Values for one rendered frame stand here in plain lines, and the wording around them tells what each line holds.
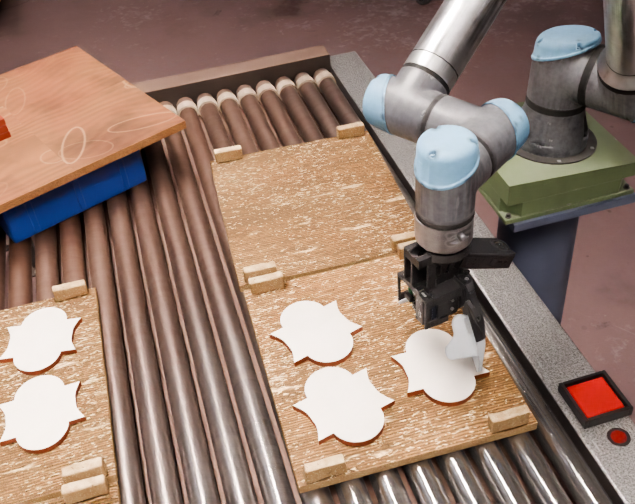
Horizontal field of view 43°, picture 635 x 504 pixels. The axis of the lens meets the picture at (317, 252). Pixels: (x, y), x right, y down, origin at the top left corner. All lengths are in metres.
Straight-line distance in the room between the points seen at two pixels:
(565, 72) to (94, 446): 1.04
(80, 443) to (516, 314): 0.71
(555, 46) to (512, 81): 2.34
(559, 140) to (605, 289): 1.23
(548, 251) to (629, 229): 1.30
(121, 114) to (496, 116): 0.92
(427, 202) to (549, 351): 0.42
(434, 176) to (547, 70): 0.66
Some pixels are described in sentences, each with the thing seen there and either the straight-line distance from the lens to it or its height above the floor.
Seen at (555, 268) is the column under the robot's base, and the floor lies 0.67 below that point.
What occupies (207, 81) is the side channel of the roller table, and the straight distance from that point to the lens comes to 2.01.
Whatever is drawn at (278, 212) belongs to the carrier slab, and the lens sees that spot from 1.55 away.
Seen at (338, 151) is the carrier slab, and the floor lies 0.94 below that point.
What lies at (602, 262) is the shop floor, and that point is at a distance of 2.90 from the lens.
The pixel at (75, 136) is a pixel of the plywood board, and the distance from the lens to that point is 1.71.
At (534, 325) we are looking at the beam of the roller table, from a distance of 1.35.
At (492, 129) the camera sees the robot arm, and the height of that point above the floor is 1.33.
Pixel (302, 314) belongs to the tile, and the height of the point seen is 0.95.
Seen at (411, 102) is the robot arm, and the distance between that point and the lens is 1.08.
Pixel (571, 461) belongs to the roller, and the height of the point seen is 0.92.
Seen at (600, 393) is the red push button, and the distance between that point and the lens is 1.25.
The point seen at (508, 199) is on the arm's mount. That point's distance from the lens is 1.57.
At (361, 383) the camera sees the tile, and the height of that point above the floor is 0.95.
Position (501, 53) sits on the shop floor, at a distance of 4.14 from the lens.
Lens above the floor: 1.87
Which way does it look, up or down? 40 degrees down
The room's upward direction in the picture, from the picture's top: 6 degrees counter-clockwise
